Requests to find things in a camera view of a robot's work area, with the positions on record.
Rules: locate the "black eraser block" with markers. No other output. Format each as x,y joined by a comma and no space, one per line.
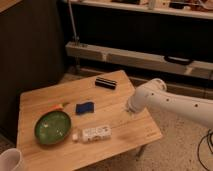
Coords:
105,83

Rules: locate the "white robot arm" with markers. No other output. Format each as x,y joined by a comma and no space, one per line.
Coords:
154,92

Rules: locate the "blue sponge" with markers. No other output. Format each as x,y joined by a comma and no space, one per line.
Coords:
87,107

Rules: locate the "long grey case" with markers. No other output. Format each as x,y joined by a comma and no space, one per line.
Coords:
195,69

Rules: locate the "orange carrot toy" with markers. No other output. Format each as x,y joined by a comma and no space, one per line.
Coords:
60,106

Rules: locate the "wooden folding table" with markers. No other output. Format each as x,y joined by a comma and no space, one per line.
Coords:
128,131

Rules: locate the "metal stand pole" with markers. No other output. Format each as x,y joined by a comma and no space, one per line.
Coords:
75,37

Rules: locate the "green bowl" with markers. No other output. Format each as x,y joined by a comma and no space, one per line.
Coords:
52,127

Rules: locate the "white cup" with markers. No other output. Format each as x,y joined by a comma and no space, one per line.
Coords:
12,160

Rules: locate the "white shelf with clutter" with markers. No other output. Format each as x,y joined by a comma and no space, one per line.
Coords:
149,8

